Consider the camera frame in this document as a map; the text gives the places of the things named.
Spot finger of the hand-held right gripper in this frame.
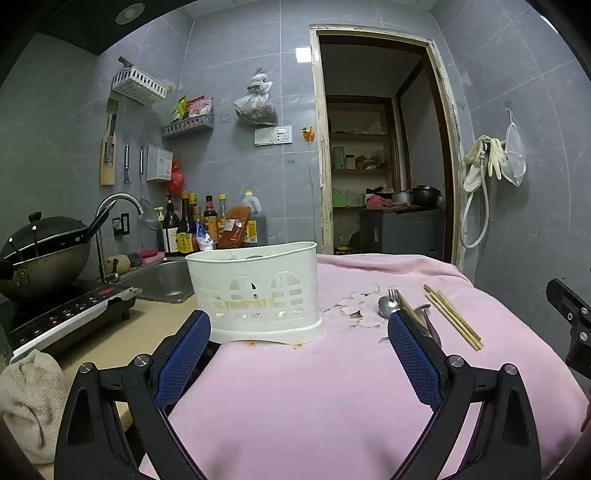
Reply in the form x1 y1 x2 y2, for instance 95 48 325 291
546 278 591 372

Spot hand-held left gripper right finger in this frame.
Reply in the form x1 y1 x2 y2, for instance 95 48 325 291
388 311 542 480

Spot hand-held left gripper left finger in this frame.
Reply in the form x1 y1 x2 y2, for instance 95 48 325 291
54 310 212 480

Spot metal fork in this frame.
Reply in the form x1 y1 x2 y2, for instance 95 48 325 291
387 288 419 324

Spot white plastic utensil basket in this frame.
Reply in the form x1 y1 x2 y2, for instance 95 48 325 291
185 241 324 345

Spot metal sink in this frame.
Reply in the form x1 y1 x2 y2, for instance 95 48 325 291
111 258 195 304

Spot white plastic bag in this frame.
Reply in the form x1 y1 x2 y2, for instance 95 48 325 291
196 220 218 252

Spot dark soy sauce bottle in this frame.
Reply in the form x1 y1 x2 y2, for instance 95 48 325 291
163 195 181 257
177 191 197 256

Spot black induction cooker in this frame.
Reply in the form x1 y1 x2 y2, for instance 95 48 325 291
7 281 143 365

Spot pink floral cloth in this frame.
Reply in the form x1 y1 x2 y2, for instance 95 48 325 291
139 253 589 480

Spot grey cabinet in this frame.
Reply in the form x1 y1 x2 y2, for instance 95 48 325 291
360 208 445 260

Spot orange seasoning packet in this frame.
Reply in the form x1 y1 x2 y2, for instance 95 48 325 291
217 205 251 250

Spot brown sauce bottle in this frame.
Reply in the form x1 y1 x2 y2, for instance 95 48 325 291
203 196 219 244

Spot hanging metal strainer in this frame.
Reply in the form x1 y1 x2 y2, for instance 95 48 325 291
139 147 161 232

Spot beige towel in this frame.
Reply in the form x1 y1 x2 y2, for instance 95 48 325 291
0 349 70 464

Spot dark cooking pot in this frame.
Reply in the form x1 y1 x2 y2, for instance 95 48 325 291
411 186 442 207

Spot large dark oil jug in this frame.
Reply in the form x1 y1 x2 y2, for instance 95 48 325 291
238 190 267 246

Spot black wok with lid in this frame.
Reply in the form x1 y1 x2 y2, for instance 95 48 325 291
0 211 110 303

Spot metal faucet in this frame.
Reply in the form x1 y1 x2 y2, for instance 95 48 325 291
95 194 145 283

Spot white rubber gloves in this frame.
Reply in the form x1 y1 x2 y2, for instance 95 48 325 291
463 135 507 192

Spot red plastic bag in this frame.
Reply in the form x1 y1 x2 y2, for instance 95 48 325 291
167 159 185 195

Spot wooden shelf unit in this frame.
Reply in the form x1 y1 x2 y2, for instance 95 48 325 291
328 96 399 210

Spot wooden knife rack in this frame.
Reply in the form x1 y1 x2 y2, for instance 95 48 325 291
100 98 120 186

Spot snack packets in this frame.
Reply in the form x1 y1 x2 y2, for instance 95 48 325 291
172 95 214 121

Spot hanging clear plastic bag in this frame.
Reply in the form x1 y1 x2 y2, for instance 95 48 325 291
233 69 278 126

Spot round ceiling light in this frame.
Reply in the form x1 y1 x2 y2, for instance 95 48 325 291
115 4 146 25

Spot white shower hose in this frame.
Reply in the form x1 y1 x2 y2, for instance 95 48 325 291
459 148 491 249

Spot white wall box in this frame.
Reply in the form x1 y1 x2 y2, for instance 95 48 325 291
147 145 174 182

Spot worn wooden door frame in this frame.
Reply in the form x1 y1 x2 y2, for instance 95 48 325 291
309 25 465 273

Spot grey wall shelf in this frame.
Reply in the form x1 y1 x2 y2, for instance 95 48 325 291
161 114 215 139

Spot white wall socket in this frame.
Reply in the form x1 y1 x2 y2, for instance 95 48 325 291
255 126 293 146

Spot white wall basket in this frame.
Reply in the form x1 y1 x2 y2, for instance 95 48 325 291
112 66 168 104

